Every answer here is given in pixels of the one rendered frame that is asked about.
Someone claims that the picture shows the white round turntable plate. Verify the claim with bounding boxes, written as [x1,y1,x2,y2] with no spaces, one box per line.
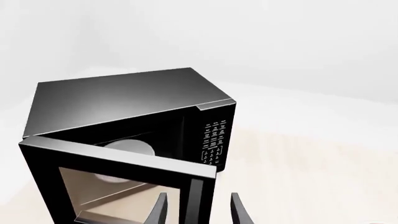
[103,139,155,157]

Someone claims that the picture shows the black microwave oven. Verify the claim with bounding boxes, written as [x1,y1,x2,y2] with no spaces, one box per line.
[22,67,236,174]

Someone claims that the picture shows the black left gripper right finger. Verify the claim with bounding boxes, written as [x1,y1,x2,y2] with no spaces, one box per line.
[230,192,257,224]

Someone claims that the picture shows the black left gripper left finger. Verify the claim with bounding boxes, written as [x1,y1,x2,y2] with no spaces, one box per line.
[147,192,169,224]

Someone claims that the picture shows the black microwave door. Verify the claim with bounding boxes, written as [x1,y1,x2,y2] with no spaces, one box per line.
[18,136,217,224]

